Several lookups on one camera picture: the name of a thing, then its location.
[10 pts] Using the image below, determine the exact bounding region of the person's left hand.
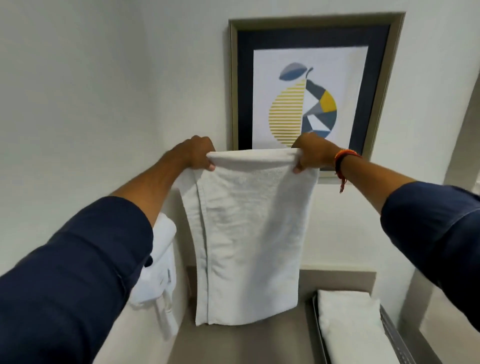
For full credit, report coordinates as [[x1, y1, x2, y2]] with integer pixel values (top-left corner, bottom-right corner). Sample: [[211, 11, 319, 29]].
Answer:
[[167, 135, 217, 172]]

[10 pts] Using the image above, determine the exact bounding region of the white wall-mounted hair dryer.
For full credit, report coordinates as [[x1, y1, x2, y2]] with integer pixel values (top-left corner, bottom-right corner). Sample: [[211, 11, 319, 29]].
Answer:
[[128, 212, 180, 341]]

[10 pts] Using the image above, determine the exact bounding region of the framed pear picture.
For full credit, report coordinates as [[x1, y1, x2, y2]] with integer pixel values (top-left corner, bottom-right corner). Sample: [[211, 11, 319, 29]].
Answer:
[[229, 12, 406, 178]]

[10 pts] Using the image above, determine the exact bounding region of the grey metal tray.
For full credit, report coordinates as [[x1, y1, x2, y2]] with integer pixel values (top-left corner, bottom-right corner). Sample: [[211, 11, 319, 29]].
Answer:
[[312, 292, 418, 364]]

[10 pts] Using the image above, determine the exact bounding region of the person's right hand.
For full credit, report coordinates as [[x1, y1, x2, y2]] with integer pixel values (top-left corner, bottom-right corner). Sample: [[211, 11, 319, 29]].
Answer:
[[291, 132, 343, 175]]

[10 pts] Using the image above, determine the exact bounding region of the folded white towel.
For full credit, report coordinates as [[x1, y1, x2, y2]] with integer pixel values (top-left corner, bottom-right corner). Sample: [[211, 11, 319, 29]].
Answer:
[[317, 289, 401, 364]]

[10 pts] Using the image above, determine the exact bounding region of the person's right forearm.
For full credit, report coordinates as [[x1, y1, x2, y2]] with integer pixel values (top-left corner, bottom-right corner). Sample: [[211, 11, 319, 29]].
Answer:
[[335, 154, 480, 332]]

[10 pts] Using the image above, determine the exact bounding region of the orange thread wristband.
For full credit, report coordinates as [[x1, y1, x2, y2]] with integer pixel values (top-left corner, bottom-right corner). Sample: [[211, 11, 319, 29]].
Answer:
[[334, 149, 362, 194]]

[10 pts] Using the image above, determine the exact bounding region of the white towel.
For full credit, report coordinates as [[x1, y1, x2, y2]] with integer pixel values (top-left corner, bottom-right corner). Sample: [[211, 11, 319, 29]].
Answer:
[[173, 148, 320, 326], [317, 289, 401, 364]]

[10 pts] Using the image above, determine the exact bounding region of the person's left forearm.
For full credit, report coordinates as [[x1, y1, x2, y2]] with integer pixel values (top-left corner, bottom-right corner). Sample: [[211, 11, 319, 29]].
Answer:
[[0, 153, 188, 364]]

